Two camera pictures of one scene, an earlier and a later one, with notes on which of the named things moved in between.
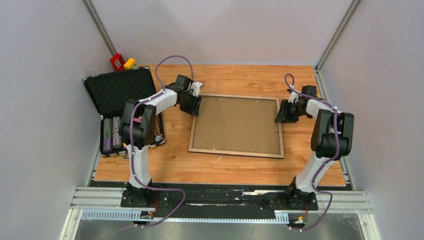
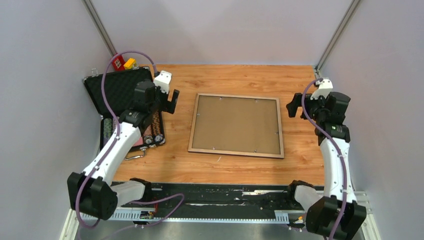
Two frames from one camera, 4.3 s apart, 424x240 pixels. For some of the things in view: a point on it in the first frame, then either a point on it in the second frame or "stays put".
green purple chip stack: x=107 y=135 stays put
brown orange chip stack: x=159 y=137 stays put
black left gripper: x=195 y=109 -> x=170 y=107
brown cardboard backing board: x=237 y=124 stays put
